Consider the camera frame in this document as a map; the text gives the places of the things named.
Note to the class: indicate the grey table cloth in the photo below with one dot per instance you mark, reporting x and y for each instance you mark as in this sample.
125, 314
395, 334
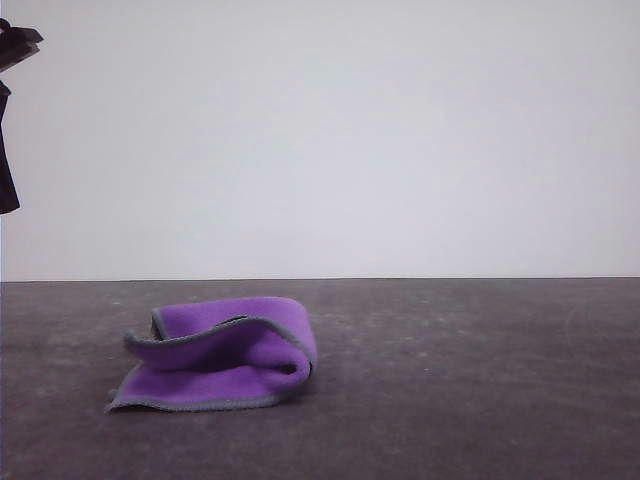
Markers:
400, 440

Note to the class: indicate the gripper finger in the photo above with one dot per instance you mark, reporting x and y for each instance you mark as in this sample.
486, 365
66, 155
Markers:
6, 165

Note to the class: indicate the purple towel with grey hem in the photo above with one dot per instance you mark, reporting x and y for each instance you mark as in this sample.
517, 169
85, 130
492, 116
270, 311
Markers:
225, 360

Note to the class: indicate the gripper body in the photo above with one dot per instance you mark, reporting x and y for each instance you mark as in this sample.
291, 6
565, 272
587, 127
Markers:
15, 42

